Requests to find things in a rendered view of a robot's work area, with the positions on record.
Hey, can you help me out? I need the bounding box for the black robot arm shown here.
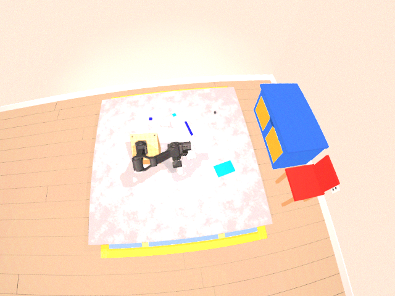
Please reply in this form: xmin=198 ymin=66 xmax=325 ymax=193
xmin=132 ymin=140 xmax=191 ymax=172

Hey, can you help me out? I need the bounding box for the cyan flat plate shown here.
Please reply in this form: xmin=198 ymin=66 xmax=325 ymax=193
xmin=214 ymin=161 xmax=235 ymax=177

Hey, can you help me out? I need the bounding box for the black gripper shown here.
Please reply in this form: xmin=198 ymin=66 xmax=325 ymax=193
xmin=172 ymin=157 xmax=182 ymax=168

